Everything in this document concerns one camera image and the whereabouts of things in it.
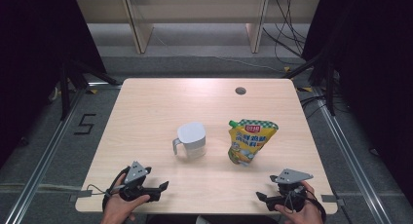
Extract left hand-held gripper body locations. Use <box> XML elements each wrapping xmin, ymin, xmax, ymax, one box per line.
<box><xmin>119</xmin><ymin>161</ymin><xmax>161</xmax><ymax>203</ymax></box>

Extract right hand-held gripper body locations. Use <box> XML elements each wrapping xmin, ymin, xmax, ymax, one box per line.
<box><xmin>270</xmin><ymin>168</ymin><xmax>315</xmax><ymax>212</ymax></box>

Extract yellow seasoning pouch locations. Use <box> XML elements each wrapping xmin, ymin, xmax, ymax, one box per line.
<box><xmin>227</xmin><ymin>119</ymin><xmax>280</xmax><ymax>168</ymax></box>

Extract clear jar with white lid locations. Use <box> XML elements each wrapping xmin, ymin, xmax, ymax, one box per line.
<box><xmin>171</xmin><ymin>121</ymin><xmax>207</xmax><ymax>160</ymax></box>

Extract person's right hand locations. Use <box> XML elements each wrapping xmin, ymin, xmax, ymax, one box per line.
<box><xmin>274</xmin><ymin>180</ymin><xmax>324</xmax><ymax>224</ymax></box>

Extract person's left hand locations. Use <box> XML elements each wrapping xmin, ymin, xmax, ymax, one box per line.
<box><xmin>100</xmin><ymin>173</ymin><xmax>151</xmax><ymax>224</ymax></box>

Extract person's dark clothing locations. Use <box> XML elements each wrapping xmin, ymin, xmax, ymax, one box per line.
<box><xmin>144</xmin><ymin>213</ymin><xmax>283</xmax><ymax>224</ymax></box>

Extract grey tape strip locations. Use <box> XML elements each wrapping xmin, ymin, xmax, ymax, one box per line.
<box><xmin>320</xmin><ymin>194</ymin><xmax>346</xmax><ymax>207</ymax></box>
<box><xmin>68</xmin><ymin>189</ymin><xmax>94</xmax><ymax>203</ymax></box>

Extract black metal stand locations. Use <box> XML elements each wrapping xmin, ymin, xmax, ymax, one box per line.
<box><xmin>57</xmin><ymin>57</ymin><xmax>121</xmax><ymax>121</ymax></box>
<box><xmin>282</xmin><ymin>48</ymin><xmax>337</xmax><ymax>117</ymax></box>

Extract black curtain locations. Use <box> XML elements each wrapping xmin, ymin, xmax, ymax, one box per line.
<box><xmin>301</xmin><ymin>0</ymin><xmax>413</xmax><ymax>199</ymax></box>
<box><xmin>0</xmin><ymin>0</ymin><xmax>108</xmax><ymax>168</ymax></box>

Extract light wooden desk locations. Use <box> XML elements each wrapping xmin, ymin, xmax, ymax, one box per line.
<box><xmin>76</xmin><ymin>0</ymin><xmax>320</xmax><ymax>55</ymax></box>

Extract black gripper strap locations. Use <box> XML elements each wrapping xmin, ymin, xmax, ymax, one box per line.
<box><xmin>305</xmin><ymin>188</ymin><xmax>327</xmax><ymax>223</ymax></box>
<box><xmin>101</xmin><ymin>165</ymin><xmax>131</xmax><ymax>212</ymax></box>

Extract thin grey gripper cable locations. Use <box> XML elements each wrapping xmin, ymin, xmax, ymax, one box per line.
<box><xmin>86</xmin><ymin>183</ymin><xmax>110</xmax><ymax>197</ymax></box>

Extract aluminium floor rail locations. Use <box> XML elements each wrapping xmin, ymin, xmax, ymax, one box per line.
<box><xmin>312</xmin><ymin>87</ymin><xmax>389</xmax><ymax>224</ymax></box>
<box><xmin>3</xmin><ymin>87</ymin><xmax>87</xmax><ymax>224</ymax></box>

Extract black floor cables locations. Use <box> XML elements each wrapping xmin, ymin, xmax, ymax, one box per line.
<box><xmin>300</xmin><ymin>94</ymin><xmax>329</xmax><ymax>120</ymax></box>

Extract black hanging cables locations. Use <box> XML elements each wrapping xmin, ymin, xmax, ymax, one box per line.
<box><xmin>262</xmin><ymin>0</ymin><xmax>310</xmax><ymax>66</ymax></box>

